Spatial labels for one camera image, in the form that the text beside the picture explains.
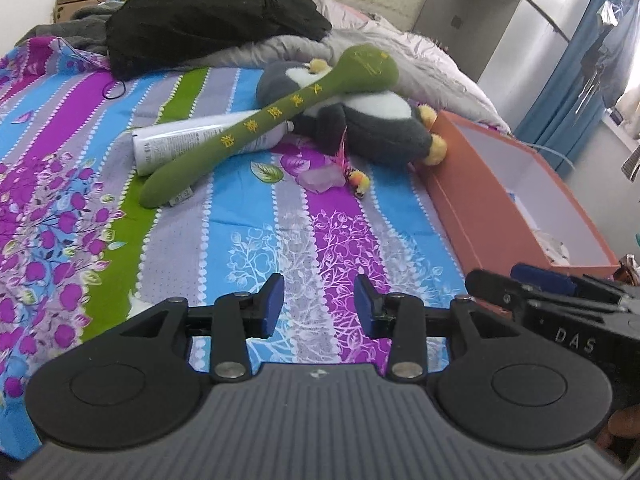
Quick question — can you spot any orange cardboard box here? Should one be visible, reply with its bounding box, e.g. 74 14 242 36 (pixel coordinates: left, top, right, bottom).
416 112 618 278

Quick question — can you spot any blue curtain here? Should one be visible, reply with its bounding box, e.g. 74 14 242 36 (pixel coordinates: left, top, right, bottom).
515 0 639 177

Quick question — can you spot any grey white cabinet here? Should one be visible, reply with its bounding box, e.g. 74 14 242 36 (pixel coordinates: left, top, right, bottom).
414 0 589 128

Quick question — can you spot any grey pink quilt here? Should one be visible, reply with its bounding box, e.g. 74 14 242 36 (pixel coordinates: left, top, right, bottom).
14 0 514 137

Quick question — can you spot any black garment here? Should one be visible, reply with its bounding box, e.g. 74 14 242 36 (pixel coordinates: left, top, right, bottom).
105 0 332 81

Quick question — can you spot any pink feather toy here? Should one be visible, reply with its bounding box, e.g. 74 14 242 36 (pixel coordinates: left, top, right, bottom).
295 128 371 200

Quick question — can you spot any grey white penguin plush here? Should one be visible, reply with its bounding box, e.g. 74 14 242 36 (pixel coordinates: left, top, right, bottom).
256 58 447 167

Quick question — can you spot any brown cardboard box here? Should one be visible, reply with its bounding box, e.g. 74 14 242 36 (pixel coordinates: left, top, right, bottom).
53 0 106 23

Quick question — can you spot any white cosmetic tube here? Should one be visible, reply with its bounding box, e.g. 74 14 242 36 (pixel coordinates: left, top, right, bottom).
130 109 296 178

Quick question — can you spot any colourful striped floral bedsheet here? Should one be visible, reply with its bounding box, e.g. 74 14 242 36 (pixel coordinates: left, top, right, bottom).
1 38 463 459

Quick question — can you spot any green plush stick toy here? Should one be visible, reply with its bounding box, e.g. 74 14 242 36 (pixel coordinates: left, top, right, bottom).
139 44 399 209

